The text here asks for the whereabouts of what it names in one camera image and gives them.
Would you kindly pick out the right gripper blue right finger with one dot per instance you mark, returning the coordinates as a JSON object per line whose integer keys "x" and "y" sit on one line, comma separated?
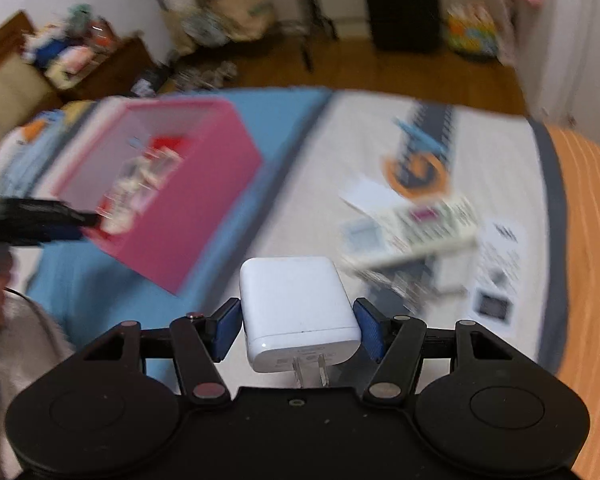
{"x": 395, "y": 345}

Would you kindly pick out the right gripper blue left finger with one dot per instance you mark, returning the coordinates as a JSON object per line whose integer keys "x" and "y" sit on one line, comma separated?
{"x": 199, "y": 343}

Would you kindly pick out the silver key bunch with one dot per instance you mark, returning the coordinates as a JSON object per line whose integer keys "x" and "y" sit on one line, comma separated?
{"x": 415, "y": 285}

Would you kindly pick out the white 90W charger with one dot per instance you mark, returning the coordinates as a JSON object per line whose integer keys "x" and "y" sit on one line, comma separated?
{"x": 296, "y": 313}

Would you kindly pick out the white TCL remote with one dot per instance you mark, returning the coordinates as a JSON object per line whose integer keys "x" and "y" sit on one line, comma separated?
{"x": 494, "y": 296}

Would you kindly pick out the white Qunda remote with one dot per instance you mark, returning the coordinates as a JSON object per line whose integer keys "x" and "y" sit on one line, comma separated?
{"x": 406, "y": 233}
{"x": 137, "y": 183}

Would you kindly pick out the pink cardboard box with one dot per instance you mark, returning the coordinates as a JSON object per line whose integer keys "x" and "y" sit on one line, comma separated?
{"x": 177, "y": 218}

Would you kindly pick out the white fluffy blanket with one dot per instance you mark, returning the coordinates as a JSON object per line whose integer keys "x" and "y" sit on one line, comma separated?
{"x": 31, "y": 344}

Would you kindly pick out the striped bed sheet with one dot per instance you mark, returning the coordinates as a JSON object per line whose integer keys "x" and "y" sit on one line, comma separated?
{"x": 312, "y": 143}

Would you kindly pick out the red printed paper bag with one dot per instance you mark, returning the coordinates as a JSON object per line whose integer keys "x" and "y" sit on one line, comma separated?
{"x": 170, "y": 145}

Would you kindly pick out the wooden nightstand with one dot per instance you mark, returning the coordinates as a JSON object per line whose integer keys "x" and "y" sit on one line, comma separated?
{"x": 110, "y": 74}

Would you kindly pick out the brown paper bag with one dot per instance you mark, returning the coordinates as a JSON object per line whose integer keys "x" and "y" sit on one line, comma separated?
{"x": 244, "y": 20}

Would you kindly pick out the colourful gift bag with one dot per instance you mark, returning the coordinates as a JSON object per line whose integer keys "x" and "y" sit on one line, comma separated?
{"x": 471, "y": 30}

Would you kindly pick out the black clothes rack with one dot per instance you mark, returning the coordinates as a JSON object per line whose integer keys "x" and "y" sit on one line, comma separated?
{"x": 312, "y": 19}

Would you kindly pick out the black suitcase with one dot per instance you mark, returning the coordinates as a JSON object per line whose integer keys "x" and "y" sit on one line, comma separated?
{"x": 405, "y": 25}

